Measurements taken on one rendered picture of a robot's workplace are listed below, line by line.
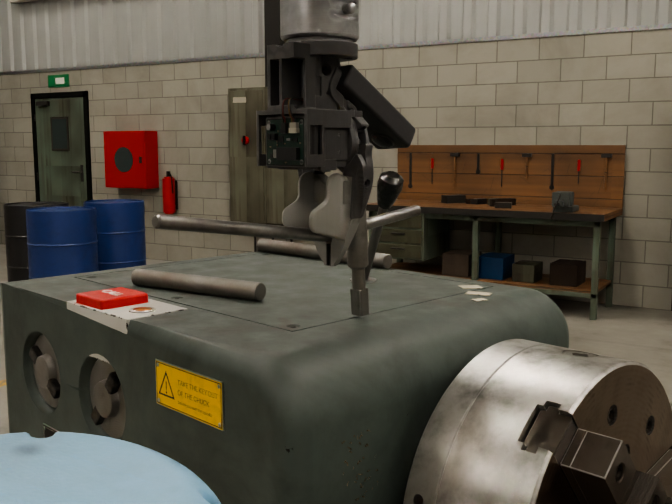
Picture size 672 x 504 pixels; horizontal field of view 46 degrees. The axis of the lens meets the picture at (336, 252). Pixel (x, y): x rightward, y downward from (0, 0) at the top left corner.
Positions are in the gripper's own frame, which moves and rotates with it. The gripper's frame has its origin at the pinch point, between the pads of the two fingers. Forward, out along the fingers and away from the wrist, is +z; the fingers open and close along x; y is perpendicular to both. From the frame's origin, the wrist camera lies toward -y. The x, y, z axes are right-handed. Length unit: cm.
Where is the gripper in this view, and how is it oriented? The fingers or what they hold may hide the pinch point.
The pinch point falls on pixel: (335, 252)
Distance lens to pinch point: 78.4
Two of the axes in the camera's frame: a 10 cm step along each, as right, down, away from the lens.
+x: 7.1, 0.9, -7.0
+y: -7.1, 0.9, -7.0
